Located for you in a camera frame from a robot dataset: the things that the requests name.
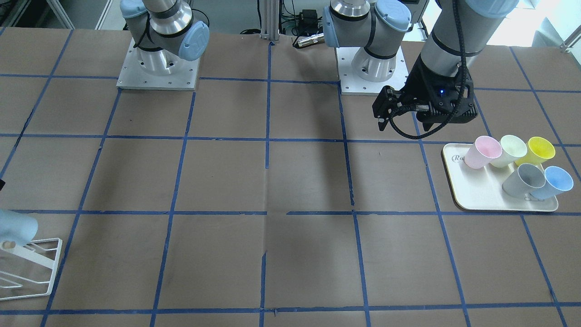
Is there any white wire cup rack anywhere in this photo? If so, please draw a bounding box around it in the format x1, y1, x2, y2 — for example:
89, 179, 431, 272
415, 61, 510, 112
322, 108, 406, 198
0, 238, 63, 302

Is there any aluminium frame post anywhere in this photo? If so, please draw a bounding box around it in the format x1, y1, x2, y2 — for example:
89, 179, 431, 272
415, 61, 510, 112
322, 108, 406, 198
257, 0, 281, 44

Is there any pale green plastic cup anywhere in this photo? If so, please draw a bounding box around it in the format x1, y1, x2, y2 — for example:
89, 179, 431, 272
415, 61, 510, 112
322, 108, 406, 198
490, 134, 528, 168

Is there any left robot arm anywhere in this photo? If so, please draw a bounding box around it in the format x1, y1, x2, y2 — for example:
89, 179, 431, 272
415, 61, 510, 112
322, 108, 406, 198
322, 0, 517, 139

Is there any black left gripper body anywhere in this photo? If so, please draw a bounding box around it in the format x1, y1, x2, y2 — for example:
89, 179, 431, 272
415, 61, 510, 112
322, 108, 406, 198
401, 59, 478, 131

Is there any light blue plastic cup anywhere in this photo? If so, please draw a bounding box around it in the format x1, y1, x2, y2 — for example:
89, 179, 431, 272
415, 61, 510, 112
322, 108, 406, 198
0, 209, 38, 247

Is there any cream white serving tray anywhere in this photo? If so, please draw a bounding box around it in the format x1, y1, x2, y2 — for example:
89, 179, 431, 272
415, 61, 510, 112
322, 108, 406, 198
442, 143, 559, 213

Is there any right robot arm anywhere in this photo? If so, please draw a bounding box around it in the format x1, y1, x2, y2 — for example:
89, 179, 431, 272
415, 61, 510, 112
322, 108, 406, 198
120, 0, 210, 76

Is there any yellow plastic cup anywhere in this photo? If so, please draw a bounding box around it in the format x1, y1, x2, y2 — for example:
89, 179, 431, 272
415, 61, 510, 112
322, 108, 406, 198
514, 136, 556, 166

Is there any pink plastic cup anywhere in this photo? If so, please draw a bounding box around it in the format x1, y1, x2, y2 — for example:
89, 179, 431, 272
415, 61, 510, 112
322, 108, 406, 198
463, 136, 502, 169

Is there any grey plastic cup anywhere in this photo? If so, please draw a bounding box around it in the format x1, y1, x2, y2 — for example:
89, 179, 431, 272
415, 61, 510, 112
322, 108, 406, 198
502, 163, 546, 199

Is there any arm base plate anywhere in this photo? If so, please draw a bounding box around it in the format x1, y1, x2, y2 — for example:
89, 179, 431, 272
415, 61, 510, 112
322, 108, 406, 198
335, 47, 409, 96
116, 40, 201, 91

